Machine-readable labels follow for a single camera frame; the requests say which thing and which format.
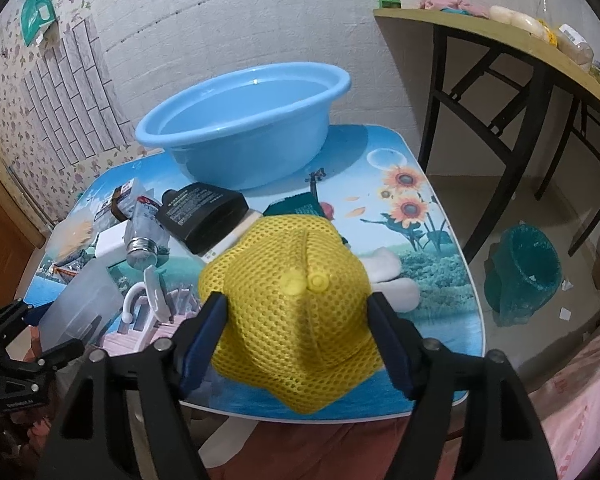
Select clear toothpick box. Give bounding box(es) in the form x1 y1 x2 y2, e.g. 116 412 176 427
45 208 95 263

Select white power adapter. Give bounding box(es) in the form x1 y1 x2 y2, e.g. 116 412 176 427
94 223 126 268

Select clear plastic bottle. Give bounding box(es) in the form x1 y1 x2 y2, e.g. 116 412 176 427
124 195 170 271

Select yellow mesh bag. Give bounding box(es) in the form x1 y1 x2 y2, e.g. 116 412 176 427
198 214 382 415

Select black lotion bottle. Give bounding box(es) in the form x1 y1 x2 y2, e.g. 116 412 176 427
156 182 249 256

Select white soap box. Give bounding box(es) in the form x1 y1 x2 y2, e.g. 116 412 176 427
200 209 262 264

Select teal foil packet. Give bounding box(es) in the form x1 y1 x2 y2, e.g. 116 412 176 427
263 192 334 221

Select frosted plastic container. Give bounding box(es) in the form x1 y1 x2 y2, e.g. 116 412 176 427
38 259 123 351

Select brown wooden door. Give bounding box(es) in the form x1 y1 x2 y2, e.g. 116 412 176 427
0 180 46 308

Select teal waste bin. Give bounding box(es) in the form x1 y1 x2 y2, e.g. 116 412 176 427
484 223 562 327

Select banded floss pick box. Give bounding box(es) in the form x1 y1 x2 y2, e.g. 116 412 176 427
93 178 155 232

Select blue plastic basin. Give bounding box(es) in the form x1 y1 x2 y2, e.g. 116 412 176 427
135 62 351 191

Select wooden side table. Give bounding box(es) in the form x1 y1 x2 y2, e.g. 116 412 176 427
374 9 600 260

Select green hanging bag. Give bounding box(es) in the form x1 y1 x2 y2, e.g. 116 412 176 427
20 0 56 47

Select bagged grain packet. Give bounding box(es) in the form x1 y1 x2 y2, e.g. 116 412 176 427
555 24 594 70

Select cream bread bun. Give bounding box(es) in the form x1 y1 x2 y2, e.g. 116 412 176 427
510 12 548 41
489 6 516 24

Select glass bottle red cap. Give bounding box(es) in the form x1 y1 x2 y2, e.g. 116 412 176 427
535 0 554 29

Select pink cloth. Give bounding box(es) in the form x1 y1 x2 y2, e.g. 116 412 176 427
419 0 489 18

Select green small box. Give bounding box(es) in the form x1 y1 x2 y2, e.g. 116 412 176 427
378 0 402 9

